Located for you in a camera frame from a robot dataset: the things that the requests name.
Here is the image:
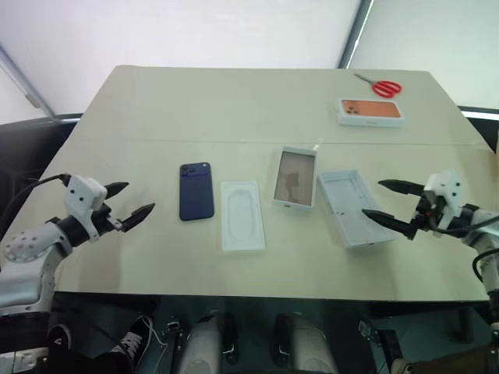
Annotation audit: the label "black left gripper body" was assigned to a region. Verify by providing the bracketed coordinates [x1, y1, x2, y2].
[91, 202, 132, 236]

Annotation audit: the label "dark blue smartphone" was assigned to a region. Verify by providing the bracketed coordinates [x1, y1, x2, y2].
[179, 161, 216, 223]

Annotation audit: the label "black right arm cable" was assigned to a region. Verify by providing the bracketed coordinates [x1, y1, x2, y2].
[428, 212, 499, 290]

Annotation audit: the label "black side table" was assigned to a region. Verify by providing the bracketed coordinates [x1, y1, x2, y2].
[0, 111, 83, 235]

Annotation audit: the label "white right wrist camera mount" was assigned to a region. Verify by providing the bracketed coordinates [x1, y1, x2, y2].
[423, 169, 463, 229]

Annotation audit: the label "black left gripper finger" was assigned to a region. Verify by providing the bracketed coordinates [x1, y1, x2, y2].
[118, 202, 157, 231]
[105, 181, 130, 198]

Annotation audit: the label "phone box with orange print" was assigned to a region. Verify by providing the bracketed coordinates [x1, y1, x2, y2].
[335, 97, 405, 128]

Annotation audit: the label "white moulded insert tray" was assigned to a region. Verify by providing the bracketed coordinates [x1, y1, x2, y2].
[220, 179, 268, 254]

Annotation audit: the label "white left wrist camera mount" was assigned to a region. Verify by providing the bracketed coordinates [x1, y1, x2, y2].
[64, 175, 108, 239]

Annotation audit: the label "black sneaker with white laces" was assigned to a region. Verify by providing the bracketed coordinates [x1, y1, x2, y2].
[115, 311, 155, 374]

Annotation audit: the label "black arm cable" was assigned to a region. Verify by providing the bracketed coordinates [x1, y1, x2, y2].
[428, 212, 499, 290]
[0, 174, 72, 235]

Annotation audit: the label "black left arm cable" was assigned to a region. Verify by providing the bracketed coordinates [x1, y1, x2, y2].
[0, 174, 72, 235]

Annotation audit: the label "grey rounded shape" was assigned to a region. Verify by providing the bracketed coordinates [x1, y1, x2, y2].
[179, 314, 224, 374]
[274, 312, 339, 374]

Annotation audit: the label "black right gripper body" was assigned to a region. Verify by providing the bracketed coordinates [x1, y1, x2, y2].
[408, 192, 450, 235]

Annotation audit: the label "red handled scissors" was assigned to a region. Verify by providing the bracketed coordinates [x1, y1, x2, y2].
[353, 72, 403, 98]

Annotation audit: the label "dark window frame bar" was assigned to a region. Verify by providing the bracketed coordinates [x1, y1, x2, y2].
[336, 0, 376, 69]

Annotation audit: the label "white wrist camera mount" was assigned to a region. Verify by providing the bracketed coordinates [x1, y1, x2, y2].
[64, 175, 108, 239]
[423, 169, 463, 229]

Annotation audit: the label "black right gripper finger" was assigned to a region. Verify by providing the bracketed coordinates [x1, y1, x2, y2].
[361, 209, 416, 239]
[378, 178, 423, 198]

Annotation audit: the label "grey window frame bar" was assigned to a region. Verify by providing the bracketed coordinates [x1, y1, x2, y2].
[0, 41, 56, 118]

